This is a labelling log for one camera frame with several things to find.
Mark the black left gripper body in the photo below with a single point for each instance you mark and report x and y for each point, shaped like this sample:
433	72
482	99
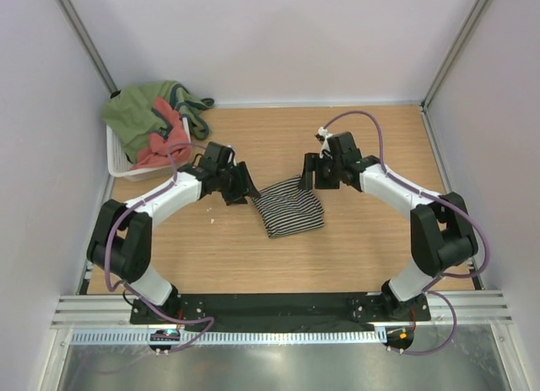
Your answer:
230	184

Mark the black white striped tank top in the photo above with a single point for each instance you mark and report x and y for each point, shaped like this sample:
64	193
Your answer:
288	210

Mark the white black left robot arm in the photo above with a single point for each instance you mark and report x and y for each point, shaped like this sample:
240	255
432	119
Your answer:
121	242

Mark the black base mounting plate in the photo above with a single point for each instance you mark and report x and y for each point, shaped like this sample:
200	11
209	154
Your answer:
300	308

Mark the aluminium frame rail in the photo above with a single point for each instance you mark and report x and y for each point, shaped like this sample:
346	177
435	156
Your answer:
471	307

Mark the salmon red tank top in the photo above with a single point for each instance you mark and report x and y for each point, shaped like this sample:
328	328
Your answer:
164	143

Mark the green tank top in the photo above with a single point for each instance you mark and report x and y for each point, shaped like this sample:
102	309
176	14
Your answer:
128	112

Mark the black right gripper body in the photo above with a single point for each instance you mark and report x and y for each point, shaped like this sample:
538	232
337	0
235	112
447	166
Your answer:
331	168

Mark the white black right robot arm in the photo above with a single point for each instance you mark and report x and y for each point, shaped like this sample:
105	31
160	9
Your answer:
441	233

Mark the slotted grey cable duct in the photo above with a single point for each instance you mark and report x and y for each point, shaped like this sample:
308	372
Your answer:
171	337

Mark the white plastic basket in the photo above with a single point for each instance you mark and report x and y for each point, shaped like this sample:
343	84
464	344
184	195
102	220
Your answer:
120	167

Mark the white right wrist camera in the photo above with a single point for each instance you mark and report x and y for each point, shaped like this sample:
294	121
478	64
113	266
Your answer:
322	136

